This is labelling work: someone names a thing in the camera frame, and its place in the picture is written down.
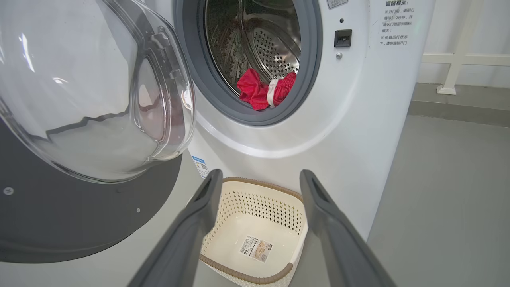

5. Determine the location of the red and white garment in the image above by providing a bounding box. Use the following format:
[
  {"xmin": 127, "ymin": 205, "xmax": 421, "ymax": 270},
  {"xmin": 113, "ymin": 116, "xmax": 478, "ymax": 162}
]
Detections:
[{"xmin": 237, "ymin": 68, "xmax": 298, "ymax": 111}]

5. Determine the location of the white metal railing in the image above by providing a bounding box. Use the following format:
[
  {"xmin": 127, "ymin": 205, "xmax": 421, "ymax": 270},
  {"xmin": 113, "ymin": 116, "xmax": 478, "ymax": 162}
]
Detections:
[{"xmin": 422, "ymin": 0, "xmax": 510, "ymax": 95}]

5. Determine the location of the printed paper product label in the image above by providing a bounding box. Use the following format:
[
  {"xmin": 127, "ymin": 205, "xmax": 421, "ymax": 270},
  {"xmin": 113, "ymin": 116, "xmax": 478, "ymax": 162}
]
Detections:
[{"xmin": 239, "ymin": 235, "xmax": 273, "ymax": 263}]

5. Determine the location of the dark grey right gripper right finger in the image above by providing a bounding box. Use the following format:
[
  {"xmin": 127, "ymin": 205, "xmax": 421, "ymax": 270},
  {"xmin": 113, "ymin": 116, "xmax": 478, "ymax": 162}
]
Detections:
[{"xmin": 300, "ymin": 169, "xmax": 397, "ymax": 287}]

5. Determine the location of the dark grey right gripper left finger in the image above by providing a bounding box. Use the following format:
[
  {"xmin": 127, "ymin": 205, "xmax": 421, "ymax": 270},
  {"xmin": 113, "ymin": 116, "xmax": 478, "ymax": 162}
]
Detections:
[{"xmin": 127, "ymin": 169, "xmax": 224, "ymax": 287}]

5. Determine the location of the cream perforated laundry basket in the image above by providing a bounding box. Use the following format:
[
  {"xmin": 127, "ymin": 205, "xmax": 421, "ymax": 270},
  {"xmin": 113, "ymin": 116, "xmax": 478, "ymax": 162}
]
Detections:
[{"xmin": 199, "ymin": 177, "xmax": 309, "ymax": 287}]

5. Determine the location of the white front-load washing machine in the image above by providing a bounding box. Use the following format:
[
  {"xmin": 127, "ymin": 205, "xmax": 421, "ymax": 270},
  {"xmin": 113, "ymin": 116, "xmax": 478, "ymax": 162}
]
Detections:
[{"xmin": 0, "ymin": 0, "xmax": 437, "ymax": 287}]

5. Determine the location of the blue energy label sticker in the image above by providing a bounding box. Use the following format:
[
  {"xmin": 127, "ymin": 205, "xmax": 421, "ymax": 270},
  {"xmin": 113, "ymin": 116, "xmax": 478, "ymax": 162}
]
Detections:
[{"xmin": 192, "ymin": 155, "xmax": 210, "ymax": 179}]

